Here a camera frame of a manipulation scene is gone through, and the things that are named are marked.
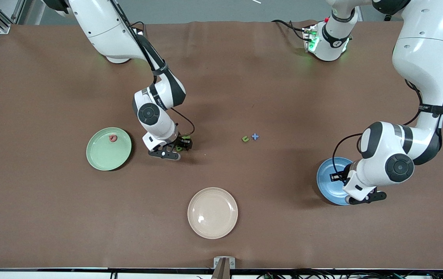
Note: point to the red letter Q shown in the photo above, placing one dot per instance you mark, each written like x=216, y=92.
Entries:
x=109, y=138

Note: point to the brown table mat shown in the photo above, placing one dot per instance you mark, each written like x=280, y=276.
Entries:
x=221, y=97

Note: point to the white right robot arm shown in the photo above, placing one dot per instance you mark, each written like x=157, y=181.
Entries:
x=101, y=31

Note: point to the green letter u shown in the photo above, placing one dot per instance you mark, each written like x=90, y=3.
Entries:
x=244, y=139

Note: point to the beige plate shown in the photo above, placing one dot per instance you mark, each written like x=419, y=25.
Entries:
x=212, y=213

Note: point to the blue letter t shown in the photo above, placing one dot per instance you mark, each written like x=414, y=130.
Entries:
x=255, y=136

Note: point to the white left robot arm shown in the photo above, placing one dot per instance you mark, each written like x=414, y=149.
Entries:
x=423, y=46

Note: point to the chair leg with caster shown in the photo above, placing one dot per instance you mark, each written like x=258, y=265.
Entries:
x=388, y=18

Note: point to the blue plate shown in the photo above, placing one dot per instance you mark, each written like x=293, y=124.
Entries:
x=324, y=182

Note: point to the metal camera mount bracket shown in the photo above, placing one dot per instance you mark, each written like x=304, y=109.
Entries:
x=224, y=267

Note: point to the green plate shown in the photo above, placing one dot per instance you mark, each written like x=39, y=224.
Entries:
x=103, y=155

